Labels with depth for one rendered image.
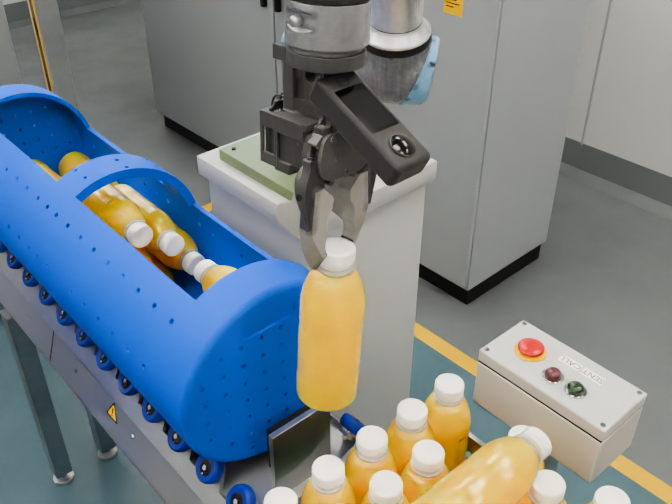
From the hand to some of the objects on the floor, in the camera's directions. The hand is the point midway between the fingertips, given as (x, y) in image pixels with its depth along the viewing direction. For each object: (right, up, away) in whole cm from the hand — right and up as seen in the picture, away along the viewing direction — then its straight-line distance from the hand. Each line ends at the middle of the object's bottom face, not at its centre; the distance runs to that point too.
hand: (335, 251), depth 76 cm
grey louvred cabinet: (-7, +33, +290) cm, 292 cm away
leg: (-69, -61, +154) cm, 180 cm away
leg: (-80, -66, +147) cm, 180 cm away
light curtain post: (-79, -32, +196) cm, 214 cm away
